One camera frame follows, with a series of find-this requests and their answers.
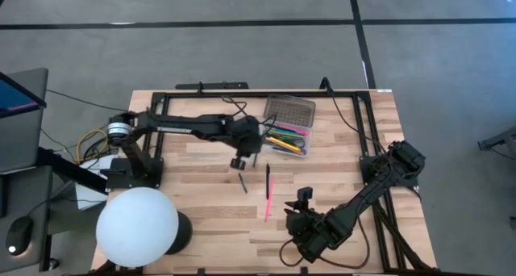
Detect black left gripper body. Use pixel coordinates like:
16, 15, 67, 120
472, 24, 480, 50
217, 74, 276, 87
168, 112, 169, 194
228, 114, 269, 171

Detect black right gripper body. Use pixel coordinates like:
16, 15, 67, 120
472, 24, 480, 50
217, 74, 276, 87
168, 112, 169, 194
281, 186, 324, 245

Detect thin pink pen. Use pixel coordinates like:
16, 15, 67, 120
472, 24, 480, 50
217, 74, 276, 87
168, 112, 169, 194
264, 178, 276, 224

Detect teal marker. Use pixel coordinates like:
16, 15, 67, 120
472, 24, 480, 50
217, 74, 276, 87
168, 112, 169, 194
268, 127, 306, 142

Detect pink highlighter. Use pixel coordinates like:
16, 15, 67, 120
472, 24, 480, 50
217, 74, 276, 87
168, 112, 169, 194
277, 124, 310, 138

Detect clear plastic supply box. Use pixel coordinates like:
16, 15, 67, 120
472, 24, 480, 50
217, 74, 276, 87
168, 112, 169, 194
256, 93, 317, 159

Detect white box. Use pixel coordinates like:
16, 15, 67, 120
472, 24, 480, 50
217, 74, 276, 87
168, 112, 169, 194
74, 153, 122, 211

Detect black power strip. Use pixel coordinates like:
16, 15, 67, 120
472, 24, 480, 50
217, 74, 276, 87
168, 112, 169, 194
174, 81, 250, 91

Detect black round lamp base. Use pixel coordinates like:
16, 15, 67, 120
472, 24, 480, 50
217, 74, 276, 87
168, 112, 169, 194
164, 210, 194, 256

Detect white globe lamp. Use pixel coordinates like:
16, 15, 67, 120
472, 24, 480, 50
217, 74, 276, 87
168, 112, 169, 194
95, 186, 180, 269

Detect black support beam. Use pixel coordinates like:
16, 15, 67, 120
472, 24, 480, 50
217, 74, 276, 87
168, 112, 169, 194
36, 145, 110, 195

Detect grey metal stand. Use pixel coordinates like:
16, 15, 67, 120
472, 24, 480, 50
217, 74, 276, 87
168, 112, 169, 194
477, 125, 516, 153

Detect grey open laptop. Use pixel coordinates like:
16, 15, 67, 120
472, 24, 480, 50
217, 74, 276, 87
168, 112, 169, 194
0, 67, 49, 175

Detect grey side desk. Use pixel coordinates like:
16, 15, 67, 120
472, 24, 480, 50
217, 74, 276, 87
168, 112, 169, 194
0, 165, 54, 274

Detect black computer mouse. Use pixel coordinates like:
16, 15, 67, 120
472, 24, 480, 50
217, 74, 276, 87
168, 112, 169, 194
5, 215, 35, 257

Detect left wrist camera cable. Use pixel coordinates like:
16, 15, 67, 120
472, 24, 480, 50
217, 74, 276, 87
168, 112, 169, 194
219, 94, 279, 128

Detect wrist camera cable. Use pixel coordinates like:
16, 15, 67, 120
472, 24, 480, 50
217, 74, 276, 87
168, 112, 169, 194
278, 217, 371, 270
219, 94, 279, 128

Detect black aluminium table frame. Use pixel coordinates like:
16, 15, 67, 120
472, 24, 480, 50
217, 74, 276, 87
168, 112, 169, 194
144, 90, 406, 274

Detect blue-handled scissors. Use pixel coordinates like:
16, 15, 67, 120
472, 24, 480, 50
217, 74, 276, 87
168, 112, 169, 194
289, 136, 310, 156

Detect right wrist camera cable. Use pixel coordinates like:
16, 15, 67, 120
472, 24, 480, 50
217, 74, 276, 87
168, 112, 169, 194
278, 217, 371, 270

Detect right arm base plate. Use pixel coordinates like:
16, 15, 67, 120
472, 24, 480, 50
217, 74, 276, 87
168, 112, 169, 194
359, 153, 421, 189

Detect black frame cable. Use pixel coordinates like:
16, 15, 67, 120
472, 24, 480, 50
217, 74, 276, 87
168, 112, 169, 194
319, 76, 394, 148

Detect black diagonal frame strut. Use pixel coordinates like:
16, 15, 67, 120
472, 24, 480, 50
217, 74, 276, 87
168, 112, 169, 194
368, 186, 435, 272

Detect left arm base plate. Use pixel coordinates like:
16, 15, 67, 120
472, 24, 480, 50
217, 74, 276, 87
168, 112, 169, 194
105, 157, 165, 190

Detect black laptop cable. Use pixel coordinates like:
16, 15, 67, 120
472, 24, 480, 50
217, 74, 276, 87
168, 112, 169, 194
45, 88, 129, 113

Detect yellow cable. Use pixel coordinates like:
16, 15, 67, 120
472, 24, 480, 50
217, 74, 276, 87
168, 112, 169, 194
75, 128, 110, 165

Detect black floor cable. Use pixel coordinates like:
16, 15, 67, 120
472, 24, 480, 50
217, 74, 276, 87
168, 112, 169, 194
477, 140, 516, 164

